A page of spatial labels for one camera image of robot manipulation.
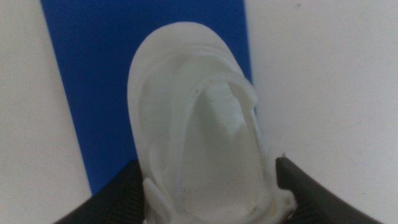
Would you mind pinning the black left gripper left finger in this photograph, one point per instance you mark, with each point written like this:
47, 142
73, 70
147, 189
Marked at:
121, 196

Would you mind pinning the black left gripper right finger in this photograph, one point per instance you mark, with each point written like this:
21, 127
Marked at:
314, 202

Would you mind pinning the blue rectangular mat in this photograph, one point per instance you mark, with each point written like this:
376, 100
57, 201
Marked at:
93, 77

